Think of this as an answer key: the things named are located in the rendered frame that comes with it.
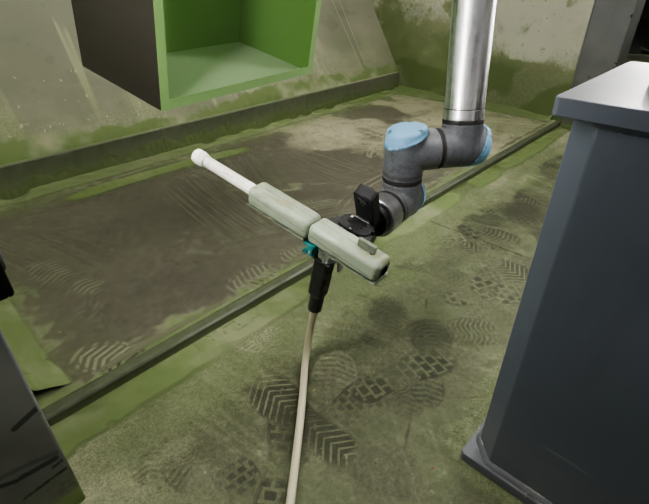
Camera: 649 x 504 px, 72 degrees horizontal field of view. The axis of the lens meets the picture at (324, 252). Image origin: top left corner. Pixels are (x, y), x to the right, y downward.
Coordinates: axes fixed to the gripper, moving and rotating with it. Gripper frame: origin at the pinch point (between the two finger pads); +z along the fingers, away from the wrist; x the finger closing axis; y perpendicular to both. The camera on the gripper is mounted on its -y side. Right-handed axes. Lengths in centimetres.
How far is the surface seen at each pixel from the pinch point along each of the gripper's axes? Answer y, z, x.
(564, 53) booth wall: -4, -225, 8
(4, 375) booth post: 3, 48, 15
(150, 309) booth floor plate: 37, 12, 37
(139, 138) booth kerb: 47, -48, 125
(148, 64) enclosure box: -11, -11, 64
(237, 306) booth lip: 33.2, -1.5, 20.6
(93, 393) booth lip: 34, 35, 24
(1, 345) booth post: -1.0, 47.2, 15.6
